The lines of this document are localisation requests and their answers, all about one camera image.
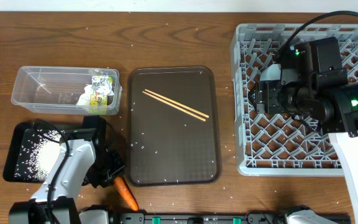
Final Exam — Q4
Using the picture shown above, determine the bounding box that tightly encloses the orange carrot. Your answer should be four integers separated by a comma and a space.
113, 177, 139, 212

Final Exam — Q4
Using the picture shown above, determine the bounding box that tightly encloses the black tray bin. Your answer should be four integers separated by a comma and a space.
2, 121, 111, 184

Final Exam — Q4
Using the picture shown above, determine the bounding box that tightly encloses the white rice pile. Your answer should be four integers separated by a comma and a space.
13, 129, 61, 182

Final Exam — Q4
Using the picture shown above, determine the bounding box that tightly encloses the clear plastic bin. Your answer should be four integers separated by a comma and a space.
11, 66, 122, 115

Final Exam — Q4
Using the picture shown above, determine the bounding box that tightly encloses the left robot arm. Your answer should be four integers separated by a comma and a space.
2, 116, 124, 223

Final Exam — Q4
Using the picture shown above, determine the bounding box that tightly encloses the white tissue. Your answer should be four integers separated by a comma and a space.
76, 85, 94, 106

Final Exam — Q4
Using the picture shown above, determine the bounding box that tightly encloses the wooden chopstick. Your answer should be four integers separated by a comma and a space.
143, 91, 206, 122
143, 89, 209, 119

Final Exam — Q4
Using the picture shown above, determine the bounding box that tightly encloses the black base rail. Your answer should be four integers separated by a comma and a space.
79, 203, 352, 224

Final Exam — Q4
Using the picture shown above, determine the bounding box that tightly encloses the brown serving tray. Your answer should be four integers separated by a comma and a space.
126, 66, 221, 187

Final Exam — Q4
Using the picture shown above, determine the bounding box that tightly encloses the light blue bowl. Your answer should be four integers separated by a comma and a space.
260, 63, 282, 82

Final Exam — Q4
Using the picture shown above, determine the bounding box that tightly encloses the yellow snack wrapper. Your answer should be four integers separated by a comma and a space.
89, 75, 114, 114

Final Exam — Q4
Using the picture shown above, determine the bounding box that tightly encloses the grey dishwasher rack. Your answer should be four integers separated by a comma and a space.
230, 24, 358, 177

